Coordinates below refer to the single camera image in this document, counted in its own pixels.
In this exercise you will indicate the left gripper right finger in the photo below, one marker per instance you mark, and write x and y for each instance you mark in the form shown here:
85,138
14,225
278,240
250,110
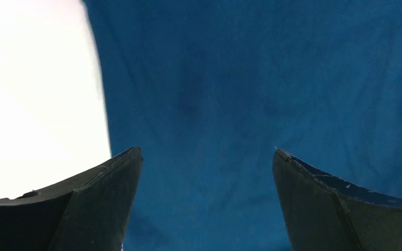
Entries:
324,212

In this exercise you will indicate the dark blue t shirt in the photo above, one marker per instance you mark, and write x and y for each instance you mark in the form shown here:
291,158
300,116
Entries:
210,89

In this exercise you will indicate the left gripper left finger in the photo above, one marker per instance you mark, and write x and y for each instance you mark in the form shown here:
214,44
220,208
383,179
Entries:
88,211

